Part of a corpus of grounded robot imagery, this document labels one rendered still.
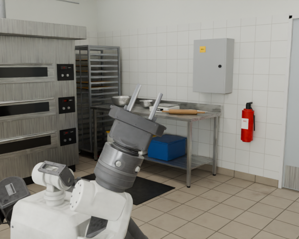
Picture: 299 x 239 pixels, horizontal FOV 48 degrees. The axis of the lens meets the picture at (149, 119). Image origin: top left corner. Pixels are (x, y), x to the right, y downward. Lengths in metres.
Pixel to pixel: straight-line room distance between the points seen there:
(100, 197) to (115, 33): 5.41
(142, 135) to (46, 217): 0.43
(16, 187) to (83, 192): 0.53
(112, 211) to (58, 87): 3.97
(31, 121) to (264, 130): 2.92
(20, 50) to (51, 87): 0.62
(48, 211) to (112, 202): 0.34
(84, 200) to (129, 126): 0.17
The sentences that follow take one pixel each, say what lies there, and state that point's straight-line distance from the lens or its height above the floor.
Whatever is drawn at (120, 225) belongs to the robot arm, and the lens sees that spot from 0.73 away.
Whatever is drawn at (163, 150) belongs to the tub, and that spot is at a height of 0.37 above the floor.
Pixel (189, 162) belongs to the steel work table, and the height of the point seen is 0.33.
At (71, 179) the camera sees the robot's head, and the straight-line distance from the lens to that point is 1.00.
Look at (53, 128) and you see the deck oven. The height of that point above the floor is 0.69.
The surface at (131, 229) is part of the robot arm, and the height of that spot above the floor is 1.09.
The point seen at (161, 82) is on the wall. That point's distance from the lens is 5.30.
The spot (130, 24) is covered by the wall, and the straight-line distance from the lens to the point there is 5.77.
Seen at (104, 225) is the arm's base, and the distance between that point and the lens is 0.90.
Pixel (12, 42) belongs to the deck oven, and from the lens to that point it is 4.32.
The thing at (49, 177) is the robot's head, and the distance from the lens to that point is 1.01.
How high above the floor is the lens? 1.52
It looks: 9 degrees down
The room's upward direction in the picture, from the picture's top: straight up
